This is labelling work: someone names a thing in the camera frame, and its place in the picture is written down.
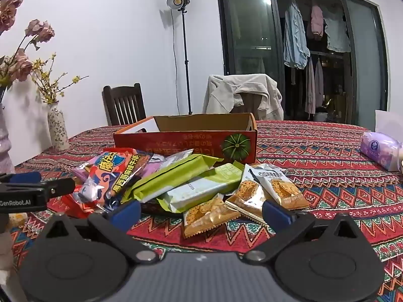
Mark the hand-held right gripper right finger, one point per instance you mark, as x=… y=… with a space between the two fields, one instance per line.
x=277 y=215

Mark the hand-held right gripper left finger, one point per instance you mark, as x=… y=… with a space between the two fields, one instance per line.
x=126 y=214

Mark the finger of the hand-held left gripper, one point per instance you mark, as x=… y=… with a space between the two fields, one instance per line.
x=25 y=177
x=59 y=186

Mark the gold and white snack packet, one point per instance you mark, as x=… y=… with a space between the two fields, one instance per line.
x=283 y=188
x=248 y=192
x=207 y=215

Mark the red and blue snack packet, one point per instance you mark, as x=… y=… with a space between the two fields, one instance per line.
x=116 y=176

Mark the small pink snack packet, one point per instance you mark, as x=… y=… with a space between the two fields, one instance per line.
x=150 y=168

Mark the green long snack packet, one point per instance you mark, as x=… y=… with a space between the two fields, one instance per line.
x=176 y=173

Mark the silver white snack packet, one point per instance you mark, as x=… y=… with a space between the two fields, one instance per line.
x=176 y=159

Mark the pale green snack packet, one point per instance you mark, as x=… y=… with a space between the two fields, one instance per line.
x=201 y=188

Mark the red cardboard box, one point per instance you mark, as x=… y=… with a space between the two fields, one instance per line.
x=189 y=141

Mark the purple snack packet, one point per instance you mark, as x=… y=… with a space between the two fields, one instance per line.
x=80 y=173

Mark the pale yellow snack packet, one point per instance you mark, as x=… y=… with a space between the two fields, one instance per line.
x=18 y=220

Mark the small white candy packet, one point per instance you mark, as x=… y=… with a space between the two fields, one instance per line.
x=88 y=192

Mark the dark brown snack packet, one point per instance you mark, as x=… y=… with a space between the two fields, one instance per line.
x=154 y=208

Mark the large lavender vase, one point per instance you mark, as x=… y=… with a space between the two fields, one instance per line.
x=5 y=144

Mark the floral patterned vase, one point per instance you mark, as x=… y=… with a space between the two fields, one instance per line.
x=58 y=129

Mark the yellow flower branches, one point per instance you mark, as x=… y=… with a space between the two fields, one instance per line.
x=50 y=85

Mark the dark wooden chair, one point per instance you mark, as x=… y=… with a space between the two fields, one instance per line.
x=124 y=103

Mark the brown wooden chair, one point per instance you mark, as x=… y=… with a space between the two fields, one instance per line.
x=252 y=103

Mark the purple tissue pack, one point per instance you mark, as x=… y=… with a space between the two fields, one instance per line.
x=381 y=149

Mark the beige jacket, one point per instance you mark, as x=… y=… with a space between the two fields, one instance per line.
x=226 y=91

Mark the grey pink hanging garment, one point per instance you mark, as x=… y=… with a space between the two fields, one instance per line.
x=319 y=85
x=310 y=85

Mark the white tissue sheet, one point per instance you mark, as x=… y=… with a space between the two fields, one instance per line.
x=388 y=121

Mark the pink artificial flowers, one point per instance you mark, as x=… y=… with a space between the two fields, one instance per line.
x=39 y=30

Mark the studio light on stand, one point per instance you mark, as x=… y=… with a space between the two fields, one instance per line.
x=185 y=53

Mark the light blue denim shirt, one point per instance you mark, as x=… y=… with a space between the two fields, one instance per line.
x=296 y=37

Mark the sliding glass door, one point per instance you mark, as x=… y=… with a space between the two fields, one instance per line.
x=248 y=37

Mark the pale blue hanging garment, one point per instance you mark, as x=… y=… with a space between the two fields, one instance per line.
x=337 y=34

